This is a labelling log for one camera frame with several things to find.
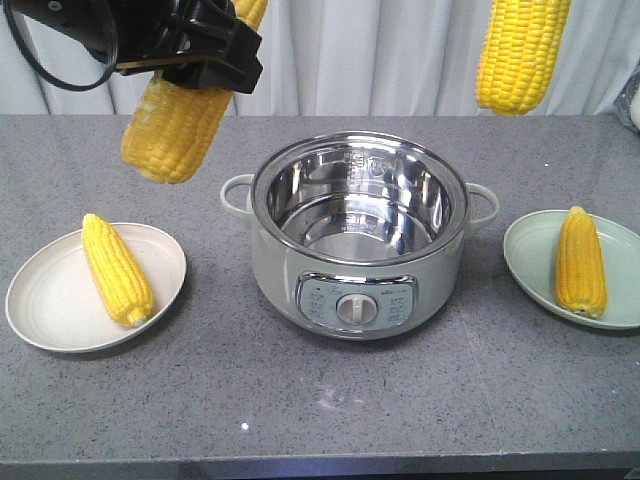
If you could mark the green round plate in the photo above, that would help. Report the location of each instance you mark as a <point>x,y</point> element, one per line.
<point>529,249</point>

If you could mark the white blender appliance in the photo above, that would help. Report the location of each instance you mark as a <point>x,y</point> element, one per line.
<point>627,104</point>

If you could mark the yellow corn cob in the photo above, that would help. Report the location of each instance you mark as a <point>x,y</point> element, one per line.
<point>519,54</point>
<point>173,127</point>
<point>580,280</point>
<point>125,291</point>

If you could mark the grey stone countertop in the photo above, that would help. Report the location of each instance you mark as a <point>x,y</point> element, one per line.
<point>223,386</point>

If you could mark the beige round plate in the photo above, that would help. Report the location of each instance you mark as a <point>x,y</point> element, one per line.
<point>53,304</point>

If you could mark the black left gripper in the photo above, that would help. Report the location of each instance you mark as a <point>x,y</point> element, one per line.
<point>200,41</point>

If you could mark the green electric cooking pot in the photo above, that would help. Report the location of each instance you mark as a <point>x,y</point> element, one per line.
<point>358,235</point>

